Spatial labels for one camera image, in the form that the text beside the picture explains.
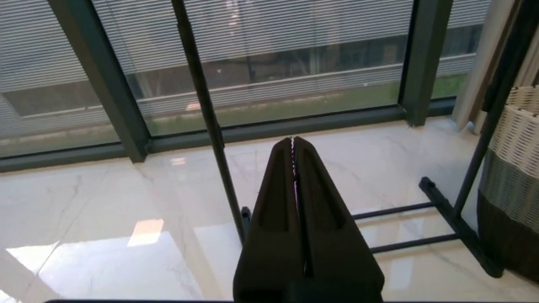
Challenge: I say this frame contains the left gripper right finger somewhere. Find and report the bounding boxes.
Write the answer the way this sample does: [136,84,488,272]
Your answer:
[290,135,386,303]

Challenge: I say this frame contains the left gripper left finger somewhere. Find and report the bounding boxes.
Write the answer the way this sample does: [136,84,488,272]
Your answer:
[232,136,307,303]

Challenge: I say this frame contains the black clothes rack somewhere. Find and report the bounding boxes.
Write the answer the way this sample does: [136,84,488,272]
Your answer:
[170,0,539,279]

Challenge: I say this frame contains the white laundry basket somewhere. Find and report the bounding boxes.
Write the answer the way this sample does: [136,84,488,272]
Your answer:
[476,85,539,284]

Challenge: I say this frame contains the beige curtain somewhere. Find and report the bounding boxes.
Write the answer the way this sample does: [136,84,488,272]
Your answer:
[451,0,539,136]

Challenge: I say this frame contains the window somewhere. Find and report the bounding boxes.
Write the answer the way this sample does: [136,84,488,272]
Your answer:
[0,0,492,174]

